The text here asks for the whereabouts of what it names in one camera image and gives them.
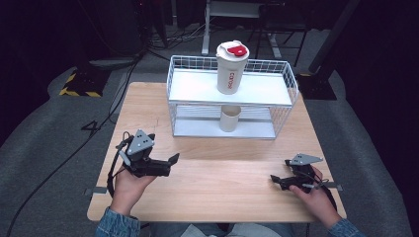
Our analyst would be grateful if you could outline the white desk frame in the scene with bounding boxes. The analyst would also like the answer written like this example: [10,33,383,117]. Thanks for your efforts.
[201,0,265,56]

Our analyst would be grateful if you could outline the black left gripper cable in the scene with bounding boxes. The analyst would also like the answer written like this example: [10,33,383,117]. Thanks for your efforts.
[106,130,133,198]

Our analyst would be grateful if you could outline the white wire shelf rack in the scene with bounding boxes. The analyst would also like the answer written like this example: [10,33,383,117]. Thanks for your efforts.
[166,54,300,140]

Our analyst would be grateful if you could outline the person's right hand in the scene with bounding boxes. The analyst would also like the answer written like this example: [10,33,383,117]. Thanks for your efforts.
[289,165,343,229]

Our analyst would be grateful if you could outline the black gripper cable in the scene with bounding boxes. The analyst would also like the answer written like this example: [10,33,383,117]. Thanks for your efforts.
[106,130,133,198]
[307,173,339,212]

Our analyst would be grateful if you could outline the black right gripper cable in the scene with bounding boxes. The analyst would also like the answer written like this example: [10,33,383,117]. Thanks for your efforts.
[307,173,339,212]

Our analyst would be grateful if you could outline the black metal chair frame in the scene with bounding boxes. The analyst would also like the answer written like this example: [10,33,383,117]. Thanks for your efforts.
[246,2,312,67]

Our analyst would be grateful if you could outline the grey tape strip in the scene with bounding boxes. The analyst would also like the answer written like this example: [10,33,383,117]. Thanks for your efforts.
[324,181,344,192]
[84,186,109,197]

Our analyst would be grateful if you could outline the black stand with base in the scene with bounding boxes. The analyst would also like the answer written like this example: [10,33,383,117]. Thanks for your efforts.
[295,0,364,101]

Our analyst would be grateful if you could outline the black yellow striped stand base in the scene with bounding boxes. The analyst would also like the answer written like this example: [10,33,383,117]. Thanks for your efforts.
[58,67,112,99]

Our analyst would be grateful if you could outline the white cup with red lid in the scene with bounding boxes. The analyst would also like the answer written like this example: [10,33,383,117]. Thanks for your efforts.
[215,39,250,96]

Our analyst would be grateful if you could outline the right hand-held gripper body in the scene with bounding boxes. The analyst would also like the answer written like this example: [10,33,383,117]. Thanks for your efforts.
[284,152,325,194]

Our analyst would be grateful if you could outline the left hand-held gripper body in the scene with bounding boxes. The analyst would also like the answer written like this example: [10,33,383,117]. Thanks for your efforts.
[116,128,173,179]

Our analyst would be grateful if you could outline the white paper cup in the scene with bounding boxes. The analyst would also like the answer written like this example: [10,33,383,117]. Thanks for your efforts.
[218,105,242,133]

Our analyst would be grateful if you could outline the long black floor cable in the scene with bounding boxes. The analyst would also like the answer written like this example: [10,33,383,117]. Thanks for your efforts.
[4,48,146,237]

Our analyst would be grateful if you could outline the bundle of floor cables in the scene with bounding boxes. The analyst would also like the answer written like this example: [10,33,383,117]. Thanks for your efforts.
[144,23,213,55]

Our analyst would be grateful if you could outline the person's left hand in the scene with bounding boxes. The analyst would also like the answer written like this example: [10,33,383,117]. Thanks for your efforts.
[110,165,158,217]

